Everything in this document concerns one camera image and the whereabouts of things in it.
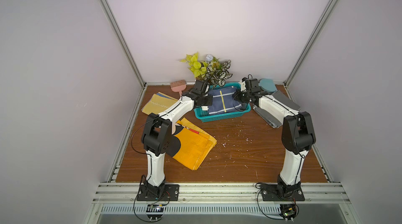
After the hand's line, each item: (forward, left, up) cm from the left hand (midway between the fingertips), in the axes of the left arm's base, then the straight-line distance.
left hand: (212, 99), depth 94 cm
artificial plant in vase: (+14, 0, +11) cm, 18 cm away
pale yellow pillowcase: (+6, +39, -13) cm, 41 cm away
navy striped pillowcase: (0, -7, -2) cm, 7 cm away
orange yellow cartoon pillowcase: (-24, +13, -13) cm, 30 cm away
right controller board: (-54, -35, -15) cm, 66 cm away
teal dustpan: (+26, -45, -14) cm, 54 cm away
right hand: (+5, -13, +2) cm, 14 cm away
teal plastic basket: (-10, +5, -4) cm, 12 cm away
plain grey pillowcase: (+13, -52, -14) cm, 55 cm away
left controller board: (-55, +28, -17) cm, 64 cm away
